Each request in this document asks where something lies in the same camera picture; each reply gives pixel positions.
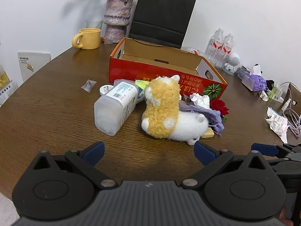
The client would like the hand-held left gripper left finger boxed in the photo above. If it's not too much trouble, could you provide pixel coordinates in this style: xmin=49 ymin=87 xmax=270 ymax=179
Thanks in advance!
xmin=32 ymin=141 xmax=118 ymax=190

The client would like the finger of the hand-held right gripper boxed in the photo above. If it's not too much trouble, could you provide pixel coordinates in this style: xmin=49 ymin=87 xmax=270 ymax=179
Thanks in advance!
xmin=251 ymin=143 xmax=286 ymax=158
xmin=268 ymin=159 xmax=297 ymax=173

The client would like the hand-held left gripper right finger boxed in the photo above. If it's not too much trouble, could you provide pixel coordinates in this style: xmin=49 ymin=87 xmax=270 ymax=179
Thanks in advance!
xmin=180 ymin=141 xmax=271 ymax=190

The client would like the purple knit cloth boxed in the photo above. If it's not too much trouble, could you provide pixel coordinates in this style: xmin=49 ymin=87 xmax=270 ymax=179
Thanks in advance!
xmin=179 ymin=105 xmax=225 ymax=137

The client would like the translucent plastic container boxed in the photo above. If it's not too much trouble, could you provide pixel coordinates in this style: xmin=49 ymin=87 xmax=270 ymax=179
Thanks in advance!
xmin=94 ymin=81 xmax=139 ymax=136

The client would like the red rose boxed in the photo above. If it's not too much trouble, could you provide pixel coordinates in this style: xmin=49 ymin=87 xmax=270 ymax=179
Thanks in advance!
xmin=209 ymin=99 xmax=230 ymax=123

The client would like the white tissue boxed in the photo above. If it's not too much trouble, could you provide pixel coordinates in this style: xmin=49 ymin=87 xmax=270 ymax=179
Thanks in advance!
xmin=189 ymin=93 xmax=210 ymax=109

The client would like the yellow and white plush alpaca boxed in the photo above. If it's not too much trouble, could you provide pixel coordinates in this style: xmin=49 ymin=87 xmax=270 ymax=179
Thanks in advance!
xmin=141 ymin=75 xmax=210 ymax=146

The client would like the white round lid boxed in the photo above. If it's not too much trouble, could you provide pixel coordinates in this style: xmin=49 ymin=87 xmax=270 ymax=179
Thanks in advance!
xmin=99 ymin=84 xmax=114 ymax=97

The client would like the small clear sachet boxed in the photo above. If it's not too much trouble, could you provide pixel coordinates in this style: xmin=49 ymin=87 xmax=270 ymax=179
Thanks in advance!
xmin=81 ymin=80 xmax=97 ymax=91

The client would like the green box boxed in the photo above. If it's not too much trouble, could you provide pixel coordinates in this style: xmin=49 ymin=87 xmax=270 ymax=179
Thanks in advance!
xmin=135 ymin=80 xmax=150 ymax=90

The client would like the red cardboard box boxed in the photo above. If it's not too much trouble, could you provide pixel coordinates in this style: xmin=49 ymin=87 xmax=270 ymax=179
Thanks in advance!
xmin=109 ymin=37 xmax=228 ymax=102

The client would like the crumpled white paper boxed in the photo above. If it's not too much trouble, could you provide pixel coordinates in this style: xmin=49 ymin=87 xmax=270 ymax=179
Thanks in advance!
xmin=265 ymin=107 xmax=290 ymax=144

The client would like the small white spray bottle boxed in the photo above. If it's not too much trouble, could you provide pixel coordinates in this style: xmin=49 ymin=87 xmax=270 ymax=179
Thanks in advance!
xmin=281 ymin=98 xmax=292 ymax=111

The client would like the purple tissue pack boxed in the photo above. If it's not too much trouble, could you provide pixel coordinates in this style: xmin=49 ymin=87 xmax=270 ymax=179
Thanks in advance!
xmin=241 ymin=63 xmax=267 ymax=92

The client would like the dark striped small box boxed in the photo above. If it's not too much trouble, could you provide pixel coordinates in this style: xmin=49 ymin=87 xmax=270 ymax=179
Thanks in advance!
xmin=236 ymin=66 xmax=252 ymax=79

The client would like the white robot toy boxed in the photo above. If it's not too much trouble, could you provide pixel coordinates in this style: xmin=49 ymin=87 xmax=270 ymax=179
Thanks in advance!
xmin=222 ymin=52 xmax=241 ymax=76

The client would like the lying clear water bottle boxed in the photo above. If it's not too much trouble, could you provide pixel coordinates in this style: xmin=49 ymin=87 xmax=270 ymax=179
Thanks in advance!
xmin=181 ymin=46 xmax=205 ymax=56

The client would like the white booklet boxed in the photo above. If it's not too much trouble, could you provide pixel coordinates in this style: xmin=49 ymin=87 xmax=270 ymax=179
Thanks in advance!
xmin=17 ymin=51 xmax=51 ymax=83

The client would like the clear bag of yellow snacks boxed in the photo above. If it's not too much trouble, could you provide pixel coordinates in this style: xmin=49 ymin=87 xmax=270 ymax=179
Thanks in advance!
xmin=0 ymin=63 xmax=18 ymax=106

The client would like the yellow mug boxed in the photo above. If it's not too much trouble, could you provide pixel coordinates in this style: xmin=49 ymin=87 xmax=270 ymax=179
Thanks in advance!
xmin=72 ymin=28 xmax=101 ymax=50

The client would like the clear drinking glass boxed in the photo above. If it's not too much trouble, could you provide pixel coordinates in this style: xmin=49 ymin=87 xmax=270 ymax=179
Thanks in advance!
xmin=85 ymin=20 xmax=104 ymax=31

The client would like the purple textured vase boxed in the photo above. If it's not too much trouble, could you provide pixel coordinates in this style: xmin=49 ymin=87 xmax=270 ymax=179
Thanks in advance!
xmin=103 ymin=0 xmax=133 ymax=43

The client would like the black paper bag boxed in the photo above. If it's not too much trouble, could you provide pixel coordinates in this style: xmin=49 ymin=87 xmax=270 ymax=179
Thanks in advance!
xmin=128 ymin=0 xmax=197 ymax=50

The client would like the pale purple cable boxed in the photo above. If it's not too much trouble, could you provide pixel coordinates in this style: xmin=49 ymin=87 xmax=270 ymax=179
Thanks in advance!
xmin=280 ymin=82 xmax=301 ymax=138

